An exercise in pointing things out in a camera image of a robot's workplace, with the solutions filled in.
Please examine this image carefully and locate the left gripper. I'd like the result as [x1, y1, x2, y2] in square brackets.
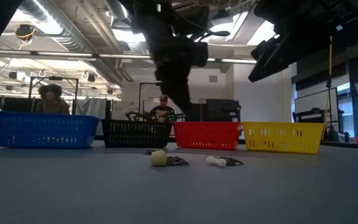
[147, 34, 209, 111]

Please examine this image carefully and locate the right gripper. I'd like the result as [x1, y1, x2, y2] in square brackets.
[249, 0, 358, 82]

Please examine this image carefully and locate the cream plastic skull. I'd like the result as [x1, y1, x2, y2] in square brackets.
[149, 149, 168, 167]

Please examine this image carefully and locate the white plastic bone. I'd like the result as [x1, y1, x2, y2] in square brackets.
[206, 156, 228, 167]

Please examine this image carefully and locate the blue plastic basket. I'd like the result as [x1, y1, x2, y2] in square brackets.
[0, 111, 100, 149]

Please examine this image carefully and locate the person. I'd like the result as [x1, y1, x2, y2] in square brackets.
[35, 83, 71, 115]
[147, 94, 177, 123]

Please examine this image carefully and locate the black computer equipment stack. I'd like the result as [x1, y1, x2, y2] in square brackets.
[184, 98, 242, 123]

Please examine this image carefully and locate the red plastic basket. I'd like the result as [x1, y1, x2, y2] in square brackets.
[172, 121, 242, 151]

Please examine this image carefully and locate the black plastic basket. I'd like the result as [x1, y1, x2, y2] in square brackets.
[101, 119, 173, 149]

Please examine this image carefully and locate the white board with drawings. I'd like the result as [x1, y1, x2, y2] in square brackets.
[111, 100, 140, 121]

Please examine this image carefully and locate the black equipment desk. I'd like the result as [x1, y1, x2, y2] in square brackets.
[293, 107, 326, 124]

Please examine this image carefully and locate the long ceiling light fixture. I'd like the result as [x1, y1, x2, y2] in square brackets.
[0, 49, 257, 66]

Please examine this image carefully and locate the yellow plastic basket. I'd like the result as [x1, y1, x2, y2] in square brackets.
[242, 121, 326, 155]

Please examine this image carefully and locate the grey cover sheet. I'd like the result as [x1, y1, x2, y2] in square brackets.
[75, 98, 108, 121]

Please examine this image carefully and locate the black tripod stand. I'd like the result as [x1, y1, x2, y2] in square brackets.
[325, 76, 341, 142]

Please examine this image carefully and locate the black monitor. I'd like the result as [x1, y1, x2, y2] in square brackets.
[2, 97, 32, 113]

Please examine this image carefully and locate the black metal frame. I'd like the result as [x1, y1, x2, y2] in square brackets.
[138, 82, 185, 123]
[28, 76, 80, 116]

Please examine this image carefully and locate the yellow hanging cord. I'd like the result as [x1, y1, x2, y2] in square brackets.
[328, 35, 334, 77]

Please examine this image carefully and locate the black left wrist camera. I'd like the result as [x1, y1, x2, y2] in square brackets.
[172, 2, 211, 35]

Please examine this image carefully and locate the black ceiling device yellow cable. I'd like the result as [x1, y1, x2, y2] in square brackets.
[14, 24, 37, 50]

